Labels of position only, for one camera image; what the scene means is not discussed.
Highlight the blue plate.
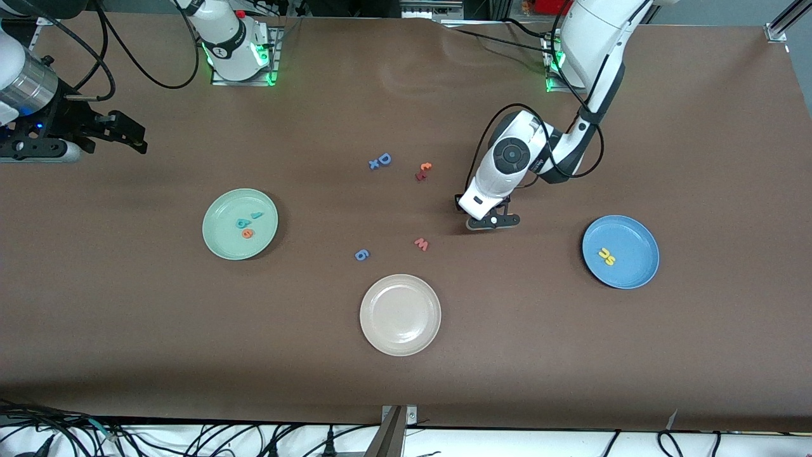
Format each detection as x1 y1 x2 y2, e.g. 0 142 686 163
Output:
582 215 660 290

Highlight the aluminium corner bracket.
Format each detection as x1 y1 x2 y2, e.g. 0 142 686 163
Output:
764 0 812 44

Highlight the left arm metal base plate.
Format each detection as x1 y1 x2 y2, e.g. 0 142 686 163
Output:
544 71 591 95

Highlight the brown table cover sheet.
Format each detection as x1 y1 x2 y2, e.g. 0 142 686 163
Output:
0 11 812 434

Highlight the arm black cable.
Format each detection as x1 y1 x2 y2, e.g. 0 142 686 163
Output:
38 0 200 105
466 0 605 191

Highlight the green floor cable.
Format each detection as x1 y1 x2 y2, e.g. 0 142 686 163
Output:
86 418 121 443

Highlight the black cable on table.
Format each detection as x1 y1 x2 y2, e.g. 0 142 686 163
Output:
454 28 551 54
504 18 559 40

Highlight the aluminium table edge bracket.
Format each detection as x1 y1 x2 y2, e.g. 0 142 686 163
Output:
365 404 419 457

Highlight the black background box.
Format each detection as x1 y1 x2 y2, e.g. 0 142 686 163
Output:
320 0 400 18

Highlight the beige plate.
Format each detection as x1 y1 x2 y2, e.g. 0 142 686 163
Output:
359 274 442 357

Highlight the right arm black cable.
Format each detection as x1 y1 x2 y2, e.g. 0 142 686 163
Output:
38 0 200 105

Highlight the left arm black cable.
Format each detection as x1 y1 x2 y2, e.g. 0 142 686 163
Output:
466 0 605 191

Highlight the light green plate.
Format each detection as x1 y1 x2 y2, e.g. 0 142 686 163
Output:
202 188 279 262

